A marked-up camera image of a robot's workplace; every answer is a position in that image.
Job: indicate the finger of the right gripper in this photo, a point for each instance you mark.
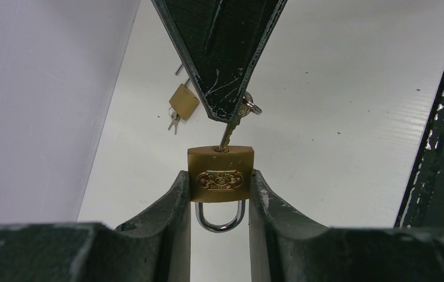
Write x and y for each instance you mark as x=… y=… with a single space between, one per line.
x=219 y=44

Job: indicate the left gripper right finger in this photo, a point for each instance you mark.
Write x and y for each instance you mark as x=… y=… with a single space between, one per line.
x=286 y=245

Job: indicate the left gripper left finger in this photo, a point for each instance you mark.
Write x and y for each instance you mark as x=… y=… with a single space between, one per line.
x=155 y=245

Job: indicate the small silver key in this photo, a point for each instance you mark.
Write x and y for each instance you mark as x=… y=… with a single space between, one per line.
x=247 y=106

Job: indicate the large brass padlock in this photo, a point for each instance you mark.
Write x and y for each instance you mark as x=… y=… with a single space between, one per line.
x=183 y=101

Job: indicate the small brass padlock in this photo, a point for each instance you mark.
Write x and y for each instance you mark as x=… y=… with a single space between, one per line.
x=219 y=176

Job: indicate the silver keys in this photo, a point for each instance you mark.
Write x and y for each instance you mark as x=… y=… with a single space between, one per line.
x=175 y=119

